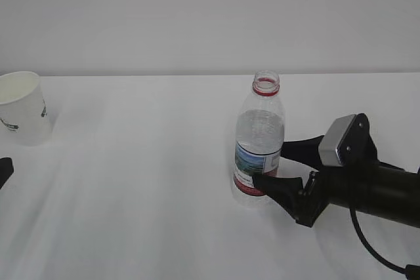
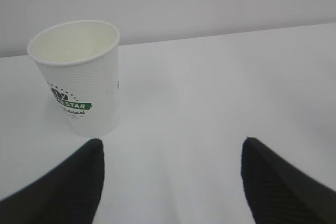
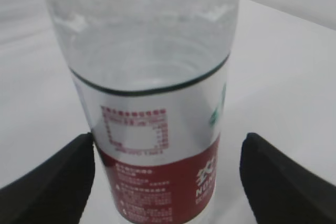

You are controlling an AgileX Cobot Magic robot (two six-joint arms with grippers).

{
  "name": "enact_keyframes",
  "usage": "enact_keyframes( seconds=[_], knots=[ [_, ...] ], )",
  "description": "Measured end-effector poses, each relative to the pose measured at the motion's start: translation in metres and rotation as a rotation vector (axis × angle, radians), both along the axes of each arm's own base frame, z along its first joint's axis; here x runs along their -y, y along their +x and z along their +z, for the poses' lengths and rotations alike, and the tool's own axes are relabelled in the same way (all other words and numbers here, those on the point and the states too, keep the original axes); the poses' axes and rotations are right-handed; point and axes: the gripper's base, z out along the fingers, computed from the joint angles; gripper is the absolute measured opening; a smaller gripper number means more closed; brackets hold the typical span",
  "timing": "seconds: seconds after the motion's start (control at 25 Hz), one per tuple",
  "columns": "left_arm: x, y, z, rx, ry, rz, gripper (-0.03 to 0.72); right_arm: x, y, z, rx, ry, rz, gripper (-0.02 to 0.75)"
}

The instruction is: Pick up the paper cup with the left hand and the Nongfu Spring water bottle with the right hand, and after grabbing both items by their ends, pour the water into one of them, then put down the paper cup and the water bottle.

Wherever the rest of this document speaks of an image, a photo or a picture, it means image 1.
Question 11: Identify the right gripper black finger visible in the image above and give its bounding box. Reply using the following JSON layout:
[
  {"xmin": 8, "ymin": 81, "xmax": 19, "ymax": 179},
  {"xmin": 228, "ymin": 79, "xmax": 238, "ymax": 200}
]
[
  {"xmin": 281, "ymin": 135, "xmax": 324, "ymax": 170},
  {"xmin": 253, "ymin": 175, "xmax": 307, "ymax": 220}
]

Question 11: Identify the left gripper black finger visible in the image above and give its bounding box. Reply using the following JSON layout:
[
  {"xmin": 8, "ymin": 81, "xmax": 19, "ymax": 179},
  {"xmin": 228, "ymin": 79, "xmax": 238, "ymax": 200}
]
[{"xmin": 0, "ymin": 157, "xmax": 14, "ymax": 188}]

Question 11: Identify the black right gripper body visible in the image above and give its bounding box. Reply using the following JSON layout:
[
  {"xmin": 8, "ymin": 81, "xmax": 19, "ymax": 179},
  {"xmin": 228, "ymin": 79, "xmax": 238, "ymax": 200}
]
[{"xmin": 295, "ymin": 135, "xmax": 377, "ymax": 227}]

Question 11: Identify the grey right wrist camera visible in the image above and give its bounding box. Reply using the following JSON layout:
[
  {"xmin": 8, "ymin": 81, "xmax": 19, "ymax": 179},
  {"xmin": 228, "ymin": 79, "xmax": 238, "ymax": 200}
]
[{"xmin": 318, "ymin": 113, "xmax": 369, "ymax": 167}]

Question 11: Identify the clear water bottle red label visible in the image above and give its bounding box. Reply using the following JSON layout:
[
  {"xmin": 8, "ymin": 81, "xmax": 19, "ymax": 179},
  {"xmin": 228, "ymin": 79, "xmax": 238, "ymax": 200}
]
[{"xmin": 232, "ymin": 71, "xmax": 285, "ymax": 208}]

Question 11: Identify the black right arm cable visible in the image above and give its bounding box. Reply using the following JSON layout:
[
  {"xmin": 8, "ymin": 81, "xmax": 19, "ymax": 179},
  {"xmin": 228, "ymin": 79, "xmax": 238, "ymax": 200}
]
[{"xmin": 348, "ymin": 207, "xmax": 420, "ymax": 278}]

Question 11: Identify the white paper cup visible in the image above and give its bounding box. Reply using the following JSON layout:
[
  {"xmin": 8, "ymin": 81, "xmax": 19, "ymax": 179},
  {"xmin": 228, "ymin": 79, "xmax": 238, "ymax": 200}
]
[{"xmin": 1, "ymin": 71, "xmax": 53, "ymax": 146}]

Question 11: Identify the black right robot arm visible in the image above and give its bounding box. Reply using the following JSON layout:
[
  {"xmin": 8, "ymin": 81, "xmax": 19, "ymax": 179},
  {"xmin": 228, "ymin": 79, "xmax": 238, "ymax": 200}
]
[{"xmin": 252, "ymin": 136, "xmax": 419, "ymax": 228}]

